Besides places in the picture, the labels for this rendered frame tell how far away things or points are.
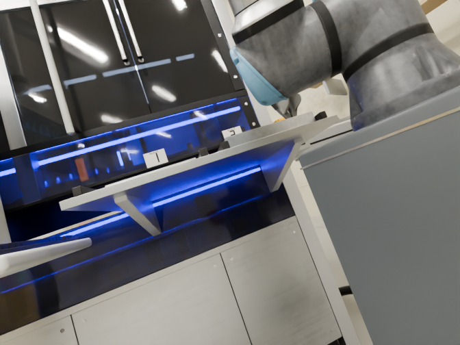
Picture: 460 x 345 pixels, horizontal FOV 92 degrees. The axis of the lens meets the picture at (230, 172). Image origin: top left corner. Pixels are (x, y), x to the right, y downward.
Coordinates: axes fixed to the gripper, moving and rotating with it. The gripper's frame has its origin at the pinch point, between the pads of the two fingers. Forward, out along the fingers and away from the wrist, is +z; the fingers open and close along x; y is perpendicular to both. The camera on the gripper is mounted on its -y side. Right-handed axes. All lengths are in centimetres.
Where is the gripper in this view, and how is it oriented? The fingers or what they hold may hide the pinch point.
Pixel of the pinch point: (290, 118)
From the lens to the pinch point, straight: 66.9
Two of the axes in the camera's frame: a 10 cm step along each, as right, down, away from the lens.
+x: 9.3, -3.1, 2.1
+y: 1.6, -1.7, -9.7
